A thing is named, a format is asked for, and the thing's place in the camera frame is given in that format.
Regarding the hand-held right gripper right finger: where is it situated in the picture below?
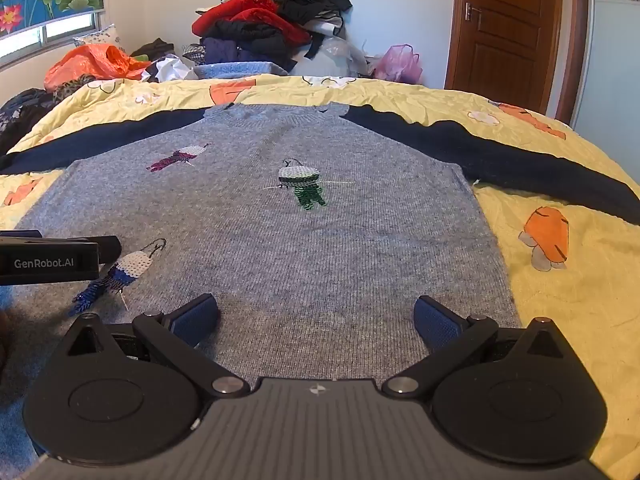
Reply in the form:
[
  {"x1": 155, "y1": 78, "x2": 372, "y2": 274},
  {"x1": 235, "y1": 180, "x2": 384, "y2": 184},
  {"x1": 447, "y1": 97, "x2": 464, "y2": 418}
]
[{"x1": 381, "y1": 296, "x2": 578, "y2": 401}]

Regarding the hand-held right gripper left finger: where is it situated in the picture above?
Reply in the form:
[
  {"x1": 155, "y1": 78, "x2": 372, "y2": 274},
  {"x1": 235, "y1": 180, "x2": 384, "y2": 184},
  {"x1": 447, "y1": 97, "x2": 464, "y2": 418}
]
[{"x1": 52, "y1": 294, "x2": 250, "y2": 401}]

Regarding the grey sweater with navy sleeves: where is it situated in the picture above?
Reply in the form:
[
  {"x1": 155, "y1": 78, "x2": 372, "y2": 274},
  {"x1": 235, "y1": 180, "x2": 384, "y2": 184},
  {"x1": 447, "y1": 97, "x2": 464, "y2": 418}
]
[{"x1": 0, "y1": 101, "x2": 640, "y2": 466}]

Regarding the pile of clothes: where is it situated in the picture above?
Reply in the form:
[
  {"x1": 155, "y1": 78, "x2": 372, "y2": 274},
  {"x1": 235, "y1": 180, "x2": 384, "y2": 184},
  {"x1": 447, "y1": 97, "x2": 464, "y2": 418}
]
[{"x1": 192, "y1": 0, "x2": 353, "y2": 73}]

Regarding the dark patterned cloth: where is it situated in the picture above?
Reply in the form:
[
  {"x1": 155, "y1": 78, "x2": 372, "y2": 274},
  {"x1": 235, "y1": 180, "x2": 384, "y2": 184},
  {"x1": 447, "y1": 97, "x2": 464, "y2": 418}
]
[{"x1": 0, "y1": 75, "x2": 96, "y2": 156}]

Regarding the yellow printed quilt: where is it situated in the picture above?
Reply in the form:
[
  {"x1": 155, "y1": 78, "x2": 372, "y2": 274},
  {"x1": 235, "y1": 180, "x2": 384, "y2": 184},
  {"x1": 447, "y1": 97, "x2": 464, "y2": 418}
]
[{"x1": 0, "y1": 74, "x2": 640, "y2": 480}]

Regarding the orange plastic bag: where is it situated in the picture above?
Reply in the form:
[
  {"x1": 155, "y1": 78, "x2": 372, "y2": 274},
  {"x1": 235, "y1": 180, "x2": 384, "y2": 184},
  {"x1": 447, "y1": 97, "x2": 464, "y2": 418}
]
[{"x1": 44, "y1": 44, "x2": 151, "y2": 92}]

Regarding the white crumpled plastic bag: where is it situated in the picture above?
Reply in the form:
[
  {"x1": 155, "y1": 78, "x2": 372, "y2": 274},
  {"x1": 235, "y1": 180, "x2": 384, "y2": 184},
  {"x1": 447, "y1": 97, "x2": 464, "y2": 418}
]
[{"x1": 141, "y1": 55, "x2": 198, "y2": 83}]

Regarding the dark brown garment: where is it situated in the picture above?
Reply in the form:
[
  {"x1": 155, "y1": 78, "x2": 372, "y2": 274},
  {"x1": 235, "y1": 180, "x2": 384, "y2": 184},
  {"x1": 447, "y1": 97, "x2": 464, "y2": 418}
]
[{"x1": 131, "y1": 37, "x2": 176, "y2": 61}]

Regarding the window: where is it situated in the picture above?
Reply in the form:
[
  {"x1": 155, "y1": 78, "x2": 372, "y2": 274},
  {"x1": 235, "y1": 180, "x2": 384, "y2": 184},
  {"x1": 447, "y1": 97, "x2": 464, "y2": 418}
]
[{"x1": 0, "y1": 10, "x2": 103, "y2": 68}]

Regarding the floral pillow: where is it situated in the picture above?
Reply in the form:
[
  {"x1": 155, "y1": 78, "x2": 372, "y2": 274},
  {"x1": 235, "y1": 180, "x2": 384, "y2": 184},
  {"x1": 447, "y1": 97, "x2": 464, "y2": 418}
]
[{"x1": 74, "y1": 24, "x2": 126, "y2": 53}]

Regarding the light blue knitted cloth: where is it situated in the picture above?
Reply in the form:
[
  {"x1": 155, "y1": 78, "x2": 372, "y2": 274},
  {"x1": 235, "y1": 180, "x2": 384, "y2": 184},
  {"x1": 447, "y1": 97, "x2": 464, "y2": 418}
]
[{"x1": 192, "y1": 61, "x2": 289, "y2": 81}]

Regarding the pink plastic bag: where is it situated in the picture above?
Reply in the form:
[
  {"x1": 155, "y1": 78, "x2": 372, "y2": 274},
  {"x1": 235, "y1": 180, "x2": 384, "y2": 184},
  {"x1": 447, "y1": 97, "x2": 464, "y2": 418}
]
[{"x1": 374, "y1": 44, "x2": 425, "y2": 85}]

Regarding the clear plastic bag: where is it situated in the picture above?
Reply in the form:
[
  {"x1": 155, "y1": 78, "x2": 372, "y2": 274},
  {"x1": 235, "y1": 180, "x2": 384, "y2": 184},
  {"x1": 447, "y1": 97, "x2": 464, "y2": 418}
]
[{"x1": 292, "y1": 37, "x2": 373, "y2": 78}]

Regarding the brown wooden door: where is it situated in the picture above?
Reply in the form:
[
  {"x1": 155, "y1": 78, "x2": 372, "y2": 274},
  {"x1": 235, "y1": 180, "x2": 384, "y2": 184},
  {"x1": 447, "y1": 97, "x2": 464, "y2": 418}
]
[{"x1": 445, "y1": 0, "x2": 591, "y2": 123}]

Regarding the frosted glass sliding door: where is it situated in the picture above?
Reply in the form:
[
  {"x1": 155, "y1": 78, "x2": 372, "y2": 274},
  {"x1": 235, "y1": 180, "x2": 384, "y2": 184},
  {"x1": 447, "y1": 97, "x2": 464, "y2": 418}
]
[{"x1": 575, "y1": 0, "x2": 640, "y2": 146}]

